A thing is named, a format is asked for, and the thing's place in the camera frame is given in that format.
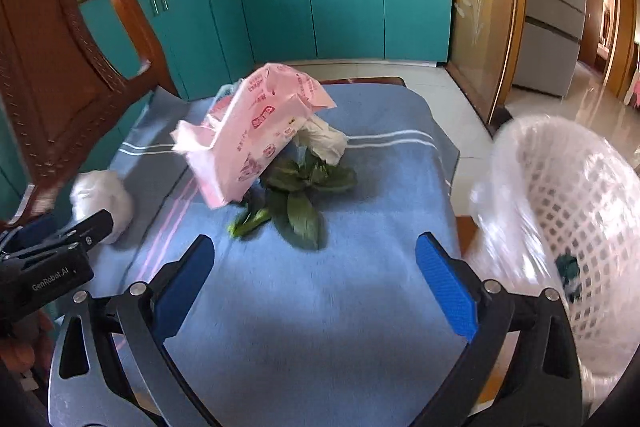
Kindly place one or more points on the white plastic bag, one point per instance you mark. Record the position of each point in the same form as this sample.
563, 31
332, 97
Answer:
100, 197

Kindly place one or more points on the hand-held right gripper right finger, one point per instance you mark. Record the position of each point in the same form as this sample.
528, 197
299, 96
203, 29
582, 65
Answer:
447, 287

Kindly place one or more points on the pink printed packaging bag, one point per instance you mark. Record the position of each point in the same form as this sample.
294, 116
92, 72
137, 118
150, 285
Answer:
250, 127

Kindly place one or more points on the grey refrigerator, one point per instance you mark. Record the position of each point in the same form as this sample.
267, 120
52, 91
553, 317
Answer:
550, 7

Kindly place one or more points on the pink cloth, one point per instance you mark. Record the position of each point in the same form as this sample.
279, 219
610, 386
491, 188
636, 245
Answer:
636, 92

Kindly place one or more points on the white lattice plastic basket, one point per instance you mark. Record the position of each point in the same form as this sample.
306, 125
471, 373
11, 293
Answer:
575, 207

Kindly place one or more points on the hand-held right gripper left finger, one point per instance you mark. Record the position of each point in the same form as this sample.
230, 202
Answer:
182, 287

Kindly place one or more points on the person's left hand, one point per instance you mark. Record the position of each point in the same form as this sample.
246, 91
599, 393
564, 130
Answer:
25, 347

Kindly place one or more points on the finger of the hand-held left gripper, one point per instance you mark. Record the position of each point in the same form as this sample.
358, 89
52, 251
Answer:
35, 227
90, 229

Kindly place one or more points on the green vegetable leaves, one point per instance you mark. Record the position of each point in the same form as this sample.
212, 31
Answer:
300, 207

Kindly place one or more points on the white lattice waste basket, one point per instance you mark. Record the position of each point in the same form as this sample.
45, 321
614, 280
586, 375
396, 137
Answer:
500, 207

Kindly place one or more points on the dark green snack wrapper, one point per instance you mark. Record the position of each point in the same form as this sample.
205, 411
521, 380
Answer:
567, 269

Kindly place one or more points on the wooden doorway frame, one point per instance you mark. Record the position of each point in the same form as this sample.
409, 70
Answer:
592, 17

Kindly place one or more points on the wood framed glass door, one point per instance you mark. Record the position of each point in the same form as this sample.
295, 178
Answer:
480, 7

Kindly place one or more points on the white tissue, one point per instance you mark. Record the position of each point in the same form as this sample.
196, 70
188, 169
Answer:
325, 142

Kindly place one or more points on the blue striped seat cloth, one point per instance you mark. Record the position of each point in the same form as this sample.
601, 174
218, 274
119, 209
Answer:
325, 307

